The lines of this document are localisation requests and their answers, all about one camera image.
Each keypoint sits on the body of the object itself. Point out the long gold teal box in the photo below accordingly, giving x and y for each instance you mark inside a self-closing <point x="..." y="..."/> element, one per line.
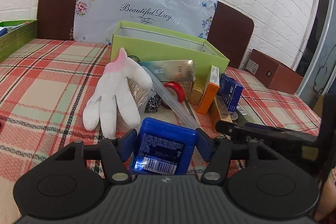
<point x="171" y="70"/>

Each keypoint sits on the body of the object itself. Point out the bag of wooden toothpicks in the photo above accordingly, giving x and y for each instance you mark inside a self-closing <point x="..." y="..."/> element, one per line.
<point x="141" y="96"/>

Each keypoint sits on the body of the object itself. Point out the red tape roll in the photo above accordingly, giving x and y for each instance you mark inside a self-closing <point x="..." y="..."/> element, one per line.
<point x="176" y="90"/>

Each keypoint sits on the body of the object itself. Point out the orange white medicine box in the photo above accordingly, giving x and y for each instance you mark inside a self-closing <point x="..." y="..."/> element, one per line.
<point x="210" y="90"/>

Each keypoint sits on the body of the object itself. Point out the steel wool scrubber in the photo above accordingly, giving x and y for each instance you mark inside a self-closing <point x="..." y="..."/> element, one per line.
<point x="153" y="104"/>

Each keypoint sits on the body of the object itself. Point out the floral plastic-wrapped bedding package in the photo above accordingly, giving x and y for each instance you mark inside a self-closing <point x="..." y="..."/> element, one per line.
<point x="96" y="20"/>

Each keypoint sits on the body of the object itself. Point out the small gold box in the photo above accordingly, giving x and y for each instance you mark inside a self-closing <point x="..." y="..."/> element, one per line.
<point x="196" y="91"/>

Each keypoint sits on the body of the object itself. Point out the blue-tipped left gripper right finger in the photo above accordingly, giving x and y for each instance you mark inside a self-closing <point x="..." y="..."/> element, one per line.
<point x="219" y="152"/>

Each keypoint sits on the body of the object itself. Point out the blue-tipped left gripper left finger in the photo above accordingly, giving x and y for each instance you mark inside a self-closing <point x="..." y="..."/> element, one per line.
<point x="113" y="153"/>

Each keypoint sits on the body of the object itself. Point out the person's right hand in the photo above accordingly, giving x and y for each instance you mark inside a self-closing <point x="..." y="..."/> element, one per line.
<point x="326" y="208"/>

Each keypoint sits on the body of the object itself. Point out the light green open cardboard box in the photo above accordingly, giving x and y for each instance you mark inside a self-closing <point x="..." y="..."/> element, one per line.
<point x="151" y="43"/>

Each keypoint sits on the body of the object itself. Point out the blue medicine tablet box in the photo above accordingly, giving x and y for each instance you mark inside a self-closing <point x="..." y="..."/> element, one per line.
<point x="230" y="90"/>

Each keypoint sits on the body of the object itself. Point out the dark brown wooden headboard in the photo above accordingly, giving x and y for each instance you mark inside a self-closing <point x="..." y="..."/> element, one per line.
<point x="230" y="31"/>

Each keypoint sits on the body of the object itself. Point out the white glove with pink cuff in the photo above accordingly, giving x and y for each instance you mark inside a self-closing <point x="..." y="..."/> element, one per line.
<point x="112" y="96"/>

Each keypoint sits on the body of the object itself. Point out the plaid red bed sheet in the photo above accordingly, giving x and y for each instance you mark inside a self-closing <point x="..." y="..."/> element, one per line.
<point x="46" y="84"/>

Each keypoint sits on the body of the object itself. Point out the blue plastic case with barcode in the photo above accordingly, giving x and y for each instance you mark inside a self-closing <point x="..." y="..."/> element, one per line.
<point x="163" y="148"/>

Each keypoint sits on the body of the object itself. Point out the dark green box at left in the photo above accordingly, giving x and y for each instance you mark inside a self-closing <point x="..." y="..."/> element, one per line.
<point x="15" y="34"/>

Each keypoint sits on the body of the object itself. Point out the brown cardboard box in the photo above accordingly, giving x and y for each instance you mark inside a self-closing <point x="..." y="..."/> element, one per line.
<point x="272" y="73"/>

